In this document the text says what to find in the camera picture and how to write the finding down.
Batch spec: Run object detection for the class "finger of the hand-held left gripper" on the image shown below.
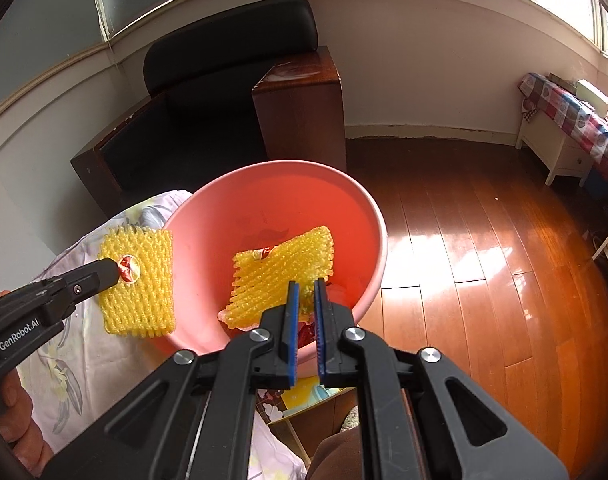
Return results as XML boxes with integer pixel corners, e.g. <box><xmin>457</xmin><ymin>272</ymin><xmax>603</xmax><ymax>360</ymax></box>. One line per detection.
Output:
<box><xmin>34</xmin><ymin>259</ymin><xmax>122</xmax><ymax>318</ymax></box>

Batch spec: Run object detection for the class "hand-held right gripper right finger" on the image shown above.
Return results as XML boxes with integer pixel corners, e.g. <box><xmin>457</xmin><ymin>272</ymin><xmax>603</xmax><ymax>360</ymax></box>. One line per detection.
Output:
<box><xmin>315</xmin><ymin>280</ymin><xmax>567</xmax><ymax>480</ymax></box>

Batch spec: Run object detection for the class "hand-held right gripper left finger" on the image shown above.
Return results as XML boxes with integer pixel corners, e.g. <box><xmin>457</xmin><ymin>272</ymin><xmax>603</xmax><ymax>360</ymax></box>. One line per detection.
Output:
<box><xmin>41</xmin><ymin>282</ymin><xmax>300</xmax><ymax>480</ymax></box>

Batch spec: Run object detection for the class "yellow foam fruit net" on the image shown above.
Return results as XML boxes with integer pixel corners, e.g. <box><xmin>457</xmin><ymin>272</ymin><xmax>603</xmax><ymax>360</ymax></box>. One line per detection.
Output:
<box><xmin>98</xmin><ymin>225</ymin><xmax>179</xmax><ymax>337</ymax></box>
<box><xmin>219</xmin><ymin>225</ymin><xmax>335</xmax><ymax>331</ymax></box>

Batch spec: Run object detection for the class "pink plastic basin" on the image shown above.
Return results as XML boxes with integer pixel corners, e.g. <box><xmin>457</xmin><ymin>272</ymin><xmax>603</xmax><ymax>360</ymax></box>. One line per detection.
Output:
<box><xmin>161</xmin><ymin>160</ymin><xmax>389</xmax><ymax>363</ymax></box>

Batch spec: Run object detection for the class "person's left hand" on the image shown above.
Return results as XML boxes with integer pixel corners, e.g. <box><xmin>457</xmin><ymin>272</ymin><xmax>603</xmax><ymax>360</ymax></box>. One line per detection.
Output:
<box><xmin>0</xmin><ymin>372</ymin><xmax>52</xmax><ymax>471</ymax></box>

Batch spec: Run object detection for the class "floral white cloth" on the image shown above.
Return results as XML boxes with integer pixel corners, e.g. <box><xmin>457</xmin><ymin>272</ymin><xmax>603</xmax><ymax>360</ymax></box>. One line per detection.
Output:
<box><xmin>16</xmin><ymin>190</ymin><xmax>307</xmax><ymax>480</ymax></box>

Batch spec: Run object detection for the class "yellow printed packet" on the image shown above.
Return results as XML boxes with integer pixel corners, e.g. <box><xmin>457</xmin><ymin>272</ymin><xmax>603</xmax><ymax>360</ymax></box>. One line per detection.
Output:
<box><xmin>281</xmin><ymin>377</ymin><xmax>335</xmax><ymax>413</ymax></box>

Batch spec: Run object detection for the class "person's leg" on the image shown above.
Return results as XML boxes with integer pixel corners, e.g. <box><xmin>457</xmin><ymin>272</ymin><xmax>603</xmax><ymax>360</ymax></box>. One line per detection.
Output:
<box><xmin>306</xmin><ymin>427</ymin><xmax>370</xmax><ymax>480</ymax></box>

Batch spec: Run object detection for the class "black leather wooden armchair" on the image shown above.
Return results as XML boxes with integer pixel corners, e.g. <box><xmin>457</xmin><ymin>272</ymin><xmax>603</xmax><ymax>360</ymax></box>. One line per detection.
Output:
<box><xmin>70</xmin><ymin>0</ymin><xmax>347</xmax><ymax>221</ymax></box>

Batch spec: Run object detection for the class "white cabinet with checkered cloth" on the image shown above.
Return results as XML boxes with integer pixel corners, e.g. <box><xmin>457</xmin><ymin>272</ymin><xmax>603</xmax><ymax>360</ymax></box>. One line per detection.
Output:
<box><xmin>518</xmin><ymin>72</ymin><xmax>608</xmax><ymax>181</ymax></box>

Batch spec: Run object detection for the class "pale green box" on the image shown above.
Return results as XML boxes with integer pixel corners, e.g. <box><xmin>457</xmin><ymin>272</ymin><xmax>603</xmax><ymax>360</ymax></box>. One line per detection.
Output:
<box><xmin>574</xmin><ymin>79</ymin><xmax>608</xmax><ymax>116</ymax></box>

